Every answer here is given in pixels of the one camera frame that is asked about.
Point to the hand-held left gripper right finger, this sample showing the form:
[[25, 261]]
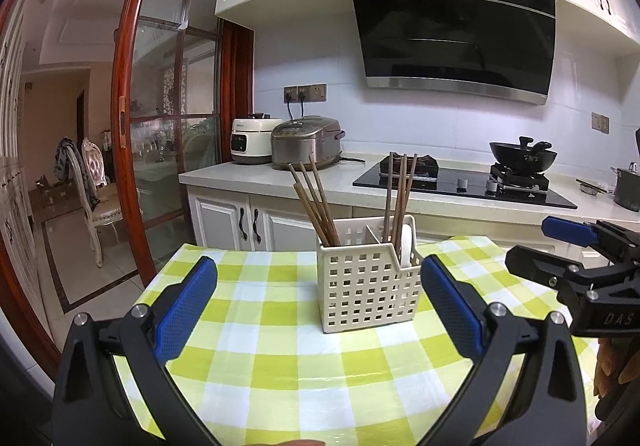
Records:
[[450, 308]]

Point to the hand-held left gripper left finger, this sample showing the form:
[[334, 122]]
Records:
[[185, 311]]

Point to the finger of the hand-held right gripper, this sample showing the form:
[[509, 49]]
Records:
[[540, 268], [565, 228]]

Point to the white ceramic spoon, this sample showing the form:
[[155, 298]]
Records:
[[407, 246]]

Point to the white plastic utensil basket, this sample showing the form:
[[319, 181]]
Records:
[[365, 291]]

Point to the brown wooden chopstick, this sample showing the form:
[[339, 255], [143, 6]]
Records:
[[400, 196], [388, 196], [324, 198], [316, 203], [306, 203], [301, 200], [409, 186]]

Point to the person's right hand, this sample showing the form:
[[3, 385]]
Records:
[[606, 366]]

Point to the steel dish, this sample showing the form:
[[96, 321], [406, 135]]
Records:
[[592, 187]]

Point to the black burner grate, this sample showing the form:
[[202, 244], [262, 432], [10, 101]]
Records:
[[520, 180], [425, 165]]

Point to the steel cooking pot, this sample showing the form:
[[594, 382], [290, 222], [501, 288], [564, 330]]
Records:
[[627, 188]]

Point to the black wok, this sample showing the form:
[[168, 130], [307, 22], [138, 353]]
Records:
[[522, 158]]

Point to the silver stove knob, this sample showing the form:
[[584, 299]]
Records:
[[462, 184], [492, 186]]

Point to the white base cabinets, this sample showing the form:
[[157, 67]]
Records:
[[220, 221]]

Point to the green checkered tablecloth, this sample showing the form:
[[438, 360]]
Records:
[[280, 366]]

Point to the black glass cooktop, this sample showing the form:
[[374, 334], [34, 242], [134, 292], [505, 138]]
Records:
[[450, 196]]

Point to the white stone countertop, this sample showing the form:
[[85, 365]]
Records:
[[240, 176]]

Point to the white ornate dining chair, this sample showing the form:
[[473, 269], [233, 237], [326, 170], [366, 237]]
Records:
[[97, 176]]

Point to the brown low table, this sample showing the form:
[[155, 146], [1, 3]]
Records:
[[52, 196]]

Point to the white pressure cooker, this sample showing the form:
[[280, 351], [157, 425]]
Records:
[[250, 141]]

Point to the dark jacket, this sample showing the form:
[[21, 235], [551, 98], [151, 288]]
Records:
[[67, 166]]

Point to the brown rice cooker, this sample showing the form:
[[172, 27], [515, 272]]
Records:
[[305, 143]]

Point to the white display cabinet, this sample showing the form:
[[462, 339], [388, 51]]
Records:
[[12, 176]]

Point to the black range hood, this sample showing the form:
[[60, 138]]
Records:
[[450, 26]]

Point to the wooden sliding glass door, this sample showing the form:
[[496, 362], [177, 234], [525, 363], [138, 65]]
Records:
[[160, 76]]

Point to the wall outlet panel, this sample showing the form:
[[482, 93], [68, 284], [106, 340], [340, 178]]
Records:
[[312, 92], [600, 122]]

